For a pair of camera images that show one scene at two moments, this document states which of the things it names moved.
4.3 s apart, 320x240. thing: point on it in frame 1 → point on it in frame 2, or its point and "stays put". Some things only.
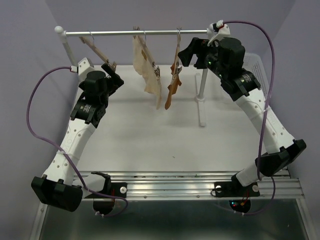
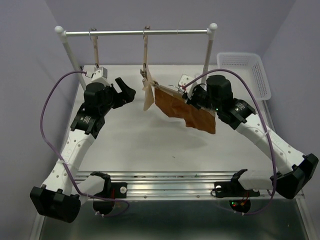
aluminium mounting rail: x=201 y=185 stays put
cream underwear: x=144 y=67 → x=148 y=99
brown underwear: x=175 y=69 → x=174 y=104
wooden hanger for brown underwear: x=177 y=56 → x=176 y=92
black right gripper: x=200 y=47 → x=191 y=100
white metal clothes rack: x=202 y=101 stays put
